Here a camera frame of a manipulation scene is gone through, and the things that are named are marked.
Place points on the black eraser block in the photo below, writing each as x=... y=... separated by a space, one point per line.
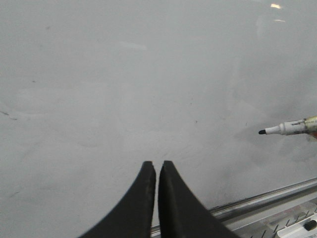
x=312 y=224

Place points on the aluminium whiteboard tray rail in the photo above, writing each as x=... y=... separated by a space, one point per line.
x=289 y=196

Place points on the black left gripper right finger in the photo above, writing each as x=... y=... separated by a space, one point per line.
x=181 y=215

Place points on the white whiteboard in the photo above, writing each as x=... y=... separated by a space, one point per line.
x=89 y=89

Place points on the white plastic bin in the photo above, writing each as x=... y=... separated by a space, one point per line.
x=297 y=230

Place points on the white perforated metal panel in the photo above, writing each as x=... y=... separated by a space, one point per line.
x=267 y=223

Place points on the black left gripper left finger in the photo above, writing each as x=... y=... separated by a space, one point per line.
x=132 y=215

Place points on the white whiteboard marker black tip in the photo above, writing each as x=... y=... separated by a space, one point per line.
x=303 y=126

